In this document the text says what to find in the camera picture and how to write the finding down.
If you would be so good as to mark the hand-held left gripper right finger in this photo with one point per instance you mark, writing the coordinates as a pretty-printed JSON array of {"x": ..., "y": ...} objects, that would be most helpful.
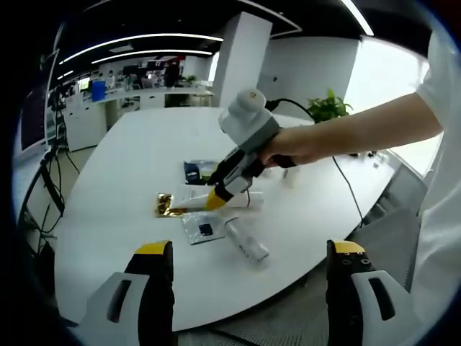
[{"x": 342, "y": 288}]

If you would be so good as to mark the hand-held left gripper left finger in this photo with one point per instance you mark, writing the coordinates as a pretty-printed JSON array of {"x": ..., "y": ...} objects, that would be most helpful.
[{"x": 155, "y": 288}]

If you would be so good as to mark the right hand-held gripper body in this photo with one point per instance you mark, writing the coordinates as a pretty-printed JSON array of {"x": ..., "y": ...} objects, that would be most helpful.
[{"x": 248, "y": 119}]

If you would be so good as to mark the large white skincare tube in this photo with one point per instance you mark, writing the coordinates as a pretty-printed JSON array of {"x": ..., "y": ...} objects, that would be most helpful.
[{"x": 236, "y": 202}]

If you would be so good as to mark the dark green skincare sachet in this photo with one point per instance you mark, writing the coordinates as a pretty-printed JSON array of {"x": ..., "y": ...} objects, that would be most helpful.
[{"x": 192, "y": 173}]

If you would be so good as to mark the clear plastic sachet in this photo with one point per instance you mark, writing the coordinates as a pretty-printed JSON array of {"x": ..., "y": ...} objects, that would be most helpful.
[{"x": 201, "y": 227}]

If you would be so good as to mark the white clear cap skincare bottle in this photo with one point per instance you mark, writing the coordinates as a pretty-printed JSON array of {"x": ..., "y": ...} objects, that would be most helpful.
[{"x": 246, "y": 241}]

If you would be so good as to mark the gold foil skincare sachet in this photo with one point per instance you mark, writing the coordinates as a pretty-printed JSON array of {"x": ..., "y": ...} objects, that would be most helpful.
[{"x": 164, "y": 205}]

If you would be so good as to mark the person's right hand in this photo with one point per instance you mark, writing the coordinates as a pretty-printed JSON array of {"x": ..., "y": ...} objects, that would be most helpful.
[{"x": 291, "y": 147}]

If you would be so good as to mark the potted green plant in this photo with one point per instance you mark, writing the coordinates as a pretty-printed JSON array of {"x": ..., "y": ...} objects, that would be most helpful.
[{"x": 327, "y": 106}]

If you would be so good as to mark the grey mesh office chair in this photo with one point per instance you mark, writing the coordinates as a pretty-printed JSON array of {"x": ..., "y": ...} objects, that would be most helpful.
[{"x": 396, "y": 216}]

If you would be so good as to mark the ceiling light strip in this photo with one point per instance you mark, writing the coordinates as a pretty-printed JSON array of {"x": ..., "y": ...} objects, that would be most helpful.
[
  {"x": 356, "y": 17},
  {"x": 162, "y": 53},
  {"x": 162, "y": 36}
]

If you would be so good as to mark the blue box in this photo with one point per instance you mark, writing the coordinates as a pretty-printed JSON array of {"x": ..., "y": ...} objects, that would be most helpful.
[{"x": 98, "y": 91}]

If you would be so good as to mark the long white office counter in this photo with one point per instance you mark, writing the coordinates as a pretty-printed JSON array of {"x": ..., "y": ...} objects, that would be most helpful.
[{"x": 83, "y": 122}]

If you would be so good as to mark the large monitor screen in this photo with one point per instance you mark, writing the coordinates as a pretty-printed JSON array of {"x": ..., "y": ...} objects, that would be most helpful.
[{"x": 34, "y": 122}]

